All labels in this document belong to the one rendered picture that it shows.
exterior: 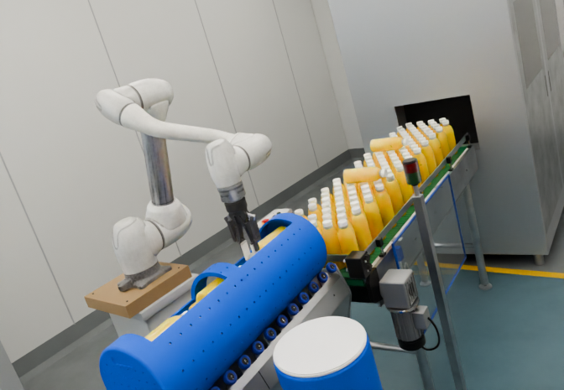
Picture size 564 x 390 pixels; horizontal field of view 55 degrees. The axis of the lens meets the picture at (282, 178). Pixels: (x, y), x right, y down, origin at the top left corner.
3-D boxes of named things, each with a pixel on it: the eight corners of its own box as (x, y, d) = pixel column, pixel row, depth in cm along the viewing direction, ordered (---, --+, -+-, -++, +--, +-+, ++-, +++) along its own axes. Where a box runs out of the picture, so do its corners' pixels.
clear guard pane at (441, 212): (416, 342, 238) (392, 244, 225) (464, 257, 297) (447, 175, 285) (417, 342, 237) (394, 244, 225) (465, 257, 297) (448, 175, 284)
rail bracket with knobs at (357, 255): (346, 281, 215) (340, 258, 212) (353, 272, 221) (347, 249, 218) (368, 282, 209) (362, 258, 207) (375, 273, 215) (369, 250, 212)
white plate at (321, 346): (325, 306, 174) (326, 309, 174) (255, 351, 160) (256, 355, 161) (386, 333, 151) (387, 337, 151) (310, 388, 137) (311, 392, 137)
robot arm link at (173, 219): (141, 245, 248) (176, 225, 264) (166, 256, 239) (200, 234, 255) (112, 82, 214) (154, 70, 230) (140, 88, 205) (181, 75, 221)
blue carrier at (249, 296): (119, 423, 160) (84, 342, 153) (277, 273, 227) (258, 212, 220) (186, 444, 144) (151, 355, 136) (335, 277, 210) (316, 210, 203)
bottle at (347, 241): (345, 271, 222) (334, 231, 217) (346, 263, 229) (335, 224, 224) (362, 267, 221) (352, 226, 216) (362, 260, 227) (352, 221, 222)
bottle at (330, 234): (350, 262, 228) (339, 223, 223) (338, 270, 224) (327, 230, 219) (338, 260, 234) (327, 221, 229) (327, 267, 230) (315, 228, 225)
